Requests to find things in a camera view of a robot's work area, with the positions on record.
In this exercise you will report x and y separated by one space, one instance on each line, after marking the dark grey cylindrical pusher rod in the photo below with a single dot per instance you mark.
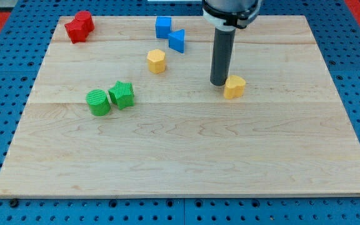
221 56

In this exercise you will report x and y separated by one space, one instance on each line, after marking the yellow hexagon block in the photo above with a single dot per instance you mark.
156 60

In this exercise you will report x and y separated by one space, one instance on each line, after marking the yellow heart block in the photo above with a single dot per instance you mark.
234 87

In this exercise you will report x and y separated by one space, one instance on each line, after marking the blue triangle block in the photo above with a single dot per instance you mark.
176 40

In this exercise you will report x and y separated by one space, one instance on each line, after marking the blue cube block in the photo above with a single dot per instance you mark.
163 27

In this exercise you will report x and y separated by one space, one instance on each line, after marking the light wooden board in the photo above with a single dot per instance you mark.
287 136

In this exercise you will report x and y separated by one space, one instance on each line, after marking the green star block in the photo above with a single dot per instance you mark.
122 94

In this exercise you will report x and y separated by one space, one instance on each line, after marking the green cylinder block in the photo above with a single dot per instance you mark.
98 103

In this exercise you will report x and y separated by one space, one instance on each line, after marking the red cylinder block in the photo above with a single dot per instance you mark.
85 18

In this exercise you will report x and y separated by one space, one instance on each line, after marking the red star block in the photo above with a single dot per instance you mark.
77 31

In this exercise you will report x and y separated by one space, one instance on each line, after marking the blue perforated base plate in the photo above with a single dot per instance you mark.
23 43

